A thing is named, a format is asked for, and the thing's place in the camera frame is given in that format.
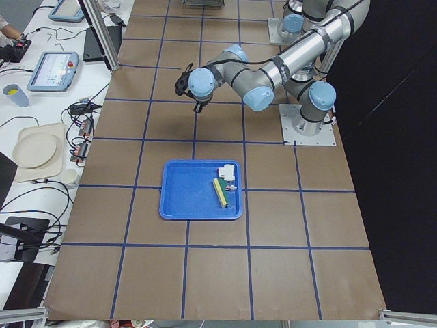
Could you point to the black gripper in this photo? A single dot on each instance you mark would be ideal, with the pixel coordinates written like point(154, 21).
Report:
point(201, 102)

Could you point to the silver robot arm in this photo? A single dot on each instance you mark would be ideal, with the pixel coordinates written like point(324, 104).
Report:
point(293, 19)
point(317, 30)

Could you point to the person's hand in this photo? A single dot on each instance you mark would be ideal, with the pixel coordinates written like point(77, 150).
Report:
point(8, 30)

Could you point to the green yellow sponge block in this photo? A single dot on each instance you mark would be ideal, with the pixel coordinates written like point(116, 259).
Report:
point(220, 189)

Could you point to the blue plastic tray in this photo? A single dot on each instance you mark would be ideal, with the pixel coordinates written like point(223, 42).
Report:
point(187, 191)

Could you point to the near blue teach pendant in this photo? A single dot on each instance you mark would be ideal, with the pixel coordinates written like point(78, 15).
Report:
point(54, 72)

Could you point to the blue teach pendant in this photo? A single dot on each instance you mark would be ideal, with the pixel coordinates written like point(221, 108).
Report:
point(67, 11)
point(54, 72)

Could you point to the beige square tray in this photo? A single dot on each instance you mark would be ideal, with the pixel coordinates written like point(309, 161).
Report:
point(55, 165)

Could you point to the far blue teach pendant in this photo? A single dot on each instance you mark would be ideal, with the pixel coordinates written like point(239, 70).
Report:
point(67, 11)

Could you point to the beige round plate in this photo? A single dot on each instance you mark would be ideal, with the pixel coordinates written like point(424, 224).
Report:
point(34, 150)

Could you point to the blue cup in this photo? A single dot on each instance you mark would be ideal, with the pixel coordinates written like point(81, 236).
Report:
point(16, 95)

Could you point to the white electrical switch block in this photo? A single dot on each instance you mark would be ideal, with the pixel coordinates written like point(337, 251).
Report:
point(226, 172)

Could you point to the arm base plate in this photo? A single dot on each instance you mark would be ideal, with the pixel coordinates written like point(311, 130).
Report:
point(276, 34)
point(299, 132)

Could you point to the aluminium frame post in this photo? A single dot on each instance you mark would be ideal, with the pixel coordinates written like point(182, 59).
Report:
point(96, 24)

